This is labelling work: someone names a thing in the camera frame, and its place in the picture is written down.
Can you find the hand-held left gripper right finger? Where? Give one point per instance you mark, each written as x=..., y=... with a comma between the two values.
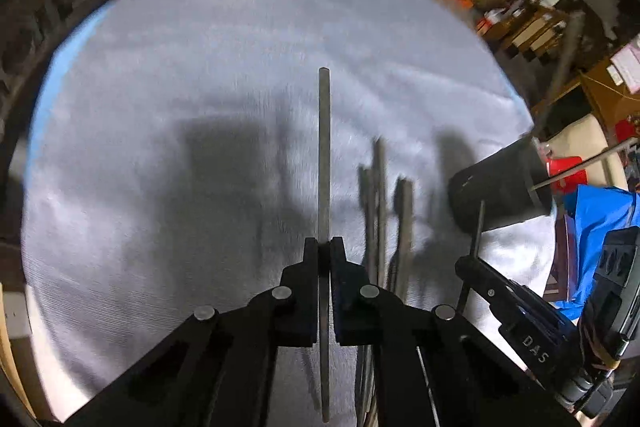
x=342, y=287

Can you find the grey utensil holder cup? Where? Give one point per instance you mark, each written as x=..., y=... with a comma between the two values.
x=495, y=192

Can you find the slim metal chopstick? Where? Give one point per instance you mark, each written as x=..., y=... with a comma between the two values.
x=590, y=162
x=404, y=227
x=324, y=157
x=369, y=217
x=381, y=187
x=477, y=232

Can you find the grey tablecloth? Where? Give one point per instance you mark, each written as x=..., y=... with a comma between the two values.
x=200, y=82

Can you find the dark maroon table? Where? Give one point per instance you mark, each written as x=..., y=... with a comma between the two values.
x=562, y=257

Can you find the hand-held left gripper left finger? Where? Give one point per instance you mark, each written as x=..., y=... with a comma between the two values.
x=310, y=287

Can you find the beige sofa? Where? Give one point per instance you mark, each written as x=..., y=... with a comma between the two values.
x=585, y=132

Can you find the blue cloth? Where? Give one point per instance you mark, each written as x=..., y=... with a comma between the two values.
x=595, y=212

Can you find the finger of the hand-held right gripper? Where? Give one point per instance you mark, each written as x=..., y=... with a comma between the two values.
x=495, y=282

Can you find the pink wall calendar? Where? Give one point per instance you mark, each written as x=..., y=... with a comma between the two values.
x=627, y=62

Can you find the red child chair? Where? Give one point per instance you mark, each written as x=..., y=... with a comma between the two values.
x=565, y=169

